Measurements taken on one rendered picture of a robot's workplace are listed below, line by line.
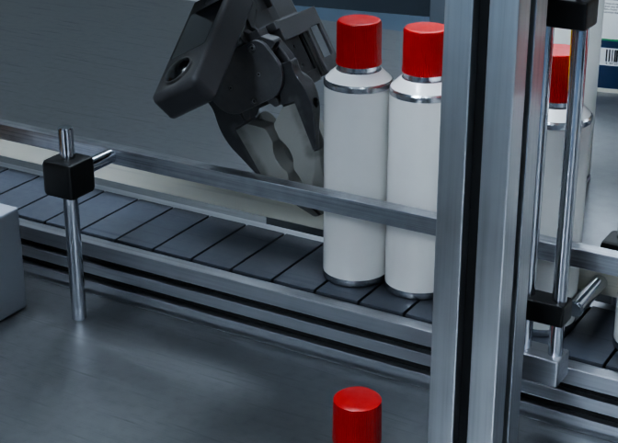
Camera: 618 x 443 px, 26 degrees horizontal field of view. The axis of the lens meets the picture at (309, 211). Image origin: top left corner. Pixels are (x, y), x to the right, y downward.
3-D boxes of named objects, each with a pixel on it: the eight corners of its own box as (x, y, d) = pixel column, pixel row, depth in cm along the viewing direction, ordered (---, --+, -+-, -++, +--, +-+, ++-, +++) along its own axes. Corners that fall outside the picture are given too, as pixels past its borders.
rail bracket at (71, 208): (137, 295, 113) (127, 109, 107) (82, 330, 107) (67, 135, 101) (107, 287, 115) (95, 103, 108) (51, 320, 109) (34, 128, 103)
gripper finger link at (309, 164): (380, 183, 107) (330, 79, 106) (344, 208, 103) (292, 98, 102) (349, 195, 109) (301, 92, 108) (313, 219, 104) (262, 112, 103)
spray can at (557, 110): (577, 309, 100) (600, 41, 92) (572, 341, 95) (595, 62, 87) (508, 301, 101) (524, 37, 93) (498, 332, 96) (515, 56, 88)
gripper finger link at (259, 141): (349, 195, 109) (302, 92, 108) (314, 219, 104) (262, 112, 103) (321, 206, 111) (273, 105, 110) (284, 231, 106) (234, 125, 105)
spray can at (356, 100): (401, 270, 106) (408, 17, 98) (364, 294, 102) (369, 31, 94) (347, 255, 109) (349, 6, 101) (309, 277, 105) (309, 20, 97)
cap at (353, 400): (391, 442, 92) (392, 400, 91) (349, 457, 90) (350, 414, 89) (362, 420, 95) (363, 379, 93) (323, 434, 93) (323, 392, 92)
